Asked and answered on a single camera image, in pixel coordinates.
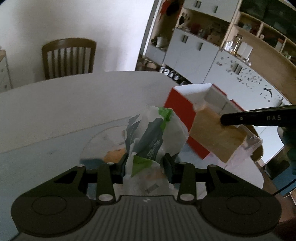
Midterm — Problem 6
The white green plastic bag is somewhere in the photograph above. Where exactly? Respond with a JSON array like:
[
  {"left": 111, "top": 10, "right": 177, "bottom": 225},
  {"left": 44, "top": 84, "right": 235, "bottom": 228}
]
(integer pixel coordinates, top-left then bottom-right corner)
[{"left": 122, "top": 106, "right": 189, "bottom": 196}]

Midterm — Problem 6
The tan bread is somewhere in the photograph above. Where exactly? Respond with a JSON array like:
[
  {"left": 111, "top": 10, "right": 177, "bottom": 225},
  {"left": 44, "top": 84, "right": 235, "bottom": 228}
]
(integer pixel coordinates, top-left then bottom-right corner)
[{"left": 189, "top": 102, "right": 263, "bottom": 165}]

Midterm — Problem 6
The round yellow bun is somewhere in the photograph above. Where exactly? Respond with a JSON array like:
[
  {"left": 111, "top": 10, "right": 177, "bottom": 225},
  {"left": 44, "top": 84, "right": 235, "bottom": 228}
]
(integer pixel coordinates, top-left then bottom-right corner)
[{"left": 103, "top": 149, "right": 126, "bottom": 163}]

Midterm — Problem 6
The red white cardboard box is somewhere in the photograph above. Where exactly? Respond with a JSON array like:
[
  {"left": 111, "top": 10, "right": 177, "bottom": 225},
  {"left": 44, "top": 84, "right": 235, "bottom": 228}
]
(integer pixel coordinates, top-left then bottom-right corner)
[{"left": 163, "top": 83, "right": 265, "bottom": 189}]

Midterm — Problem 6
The dark wooden chair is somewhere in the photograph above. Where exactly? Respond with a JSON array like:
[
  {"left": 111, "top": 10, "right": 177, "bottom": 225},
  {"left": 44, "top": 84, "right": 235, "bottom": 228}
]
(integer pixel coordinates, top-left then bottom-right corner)
[{"left": 42, "top": 38, "right": 97, "bottom": 80}]

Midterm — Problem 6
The white wall cabinet unit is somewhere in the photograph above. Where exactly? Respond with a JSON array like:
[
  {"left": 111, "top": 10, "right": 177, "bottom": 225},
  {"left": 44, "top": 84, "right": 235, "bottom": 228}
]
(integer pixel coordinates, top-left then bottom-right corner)
[{"left": 145, "top": 1, "right": 295, "bottom": 110}]

